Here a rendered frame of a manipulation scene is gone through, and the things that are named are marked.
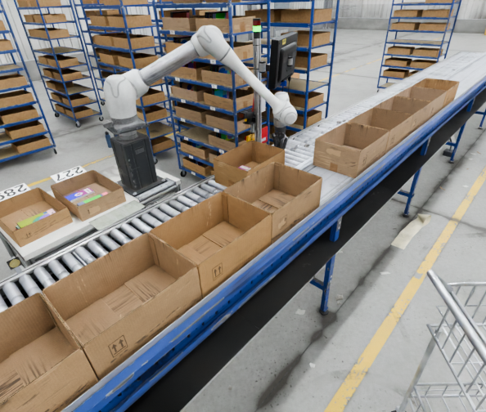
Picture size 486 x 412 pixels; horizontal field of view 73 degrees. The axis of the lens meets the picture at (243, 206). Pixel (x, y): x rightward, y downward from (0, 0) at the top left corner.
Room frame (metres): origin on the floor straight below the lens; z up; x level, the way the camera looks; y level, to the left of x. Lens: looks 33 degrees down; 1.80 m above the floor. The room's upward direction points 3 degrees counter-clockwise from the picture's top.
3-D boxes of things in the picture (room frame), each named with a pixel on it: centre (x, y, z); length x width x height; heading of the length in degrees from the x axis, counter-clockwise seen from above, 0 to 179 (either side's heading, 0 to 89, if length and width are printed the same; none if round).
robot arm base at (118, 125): (1.93, 0.70, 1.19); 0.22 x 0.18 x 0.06; 127
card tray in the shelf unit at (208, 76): (3.07, 0.07, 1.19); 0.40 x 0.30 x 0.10; 46
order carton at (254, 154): (1.95, -0.06, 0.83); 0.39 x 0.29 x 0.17; 138
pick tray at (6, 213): (1.53, 1.20, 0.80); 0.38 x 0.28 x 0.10; 49
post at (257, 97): (2.35, -0.14, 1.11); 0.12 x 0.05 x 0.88; 136
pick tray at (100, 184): (1.74, 0.95, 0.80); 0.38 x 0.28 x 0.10; 46
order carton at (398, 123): (2.17, -0.97, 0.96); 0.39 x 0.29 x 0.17; 136
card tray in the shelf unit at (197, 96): (3.40, 0.42, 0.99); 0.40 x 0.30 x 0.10; 44
